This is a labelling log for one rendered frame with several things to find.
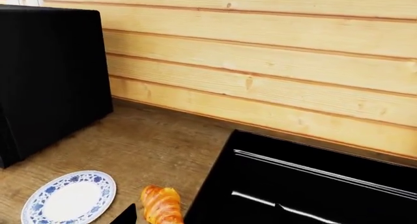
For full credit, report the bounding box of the glossy black induction cooktop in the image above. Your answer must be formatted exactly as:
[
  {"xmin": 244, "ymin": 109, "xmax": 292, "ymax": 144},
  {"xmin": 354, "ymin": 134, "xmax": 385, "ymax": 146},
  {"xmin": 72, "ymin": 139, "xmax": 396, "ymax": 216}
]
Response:
[{"xmin": 183, "ymin": 128, "xmax": 417, "ymax": 224}]

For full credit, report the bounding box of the blue floral white plate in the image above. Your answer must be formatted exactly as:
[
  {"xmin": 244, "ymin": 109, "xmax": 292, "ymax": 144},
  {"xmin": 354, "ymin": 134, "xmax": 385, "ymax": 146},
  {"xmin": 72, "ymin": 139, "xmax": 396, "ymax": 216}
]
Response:
[{"xmin": 20, "ymin": 169, "xmax": 117, "ymax": 224}]

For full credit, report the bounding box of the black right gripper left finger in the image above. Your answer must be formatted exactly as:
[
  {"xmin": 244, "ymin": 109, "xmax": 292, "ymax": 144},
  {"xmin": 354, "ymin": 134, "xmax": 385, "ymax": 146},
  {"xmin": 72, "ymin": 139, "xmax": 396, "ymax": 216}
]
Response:
[{"xmin": 109, "ymin": 203, "xmax": 138, "ymax": 224}]

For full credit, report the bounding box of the golden brown croissant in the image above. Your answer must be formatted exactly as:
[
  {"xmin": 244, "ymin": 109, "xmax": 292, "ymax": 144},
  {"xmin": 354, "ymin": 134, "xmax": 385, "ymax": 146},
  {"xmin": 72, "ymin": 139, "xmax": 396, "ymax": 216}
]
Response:
[{"xmin": 139, "ymin": 184, "xmax": 184, "ymax": 224}]

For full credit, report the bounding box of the tall black box appliance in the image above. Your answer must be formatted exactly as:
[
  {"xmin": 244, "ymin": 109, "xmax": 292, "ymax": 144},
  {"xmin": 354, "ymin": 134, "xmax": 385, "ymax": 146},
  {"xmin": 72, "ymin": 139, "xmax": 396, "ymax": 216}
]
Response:
[{"xmin": 0, "ymin": 3, "xmax": 114, "ymax": 169}]

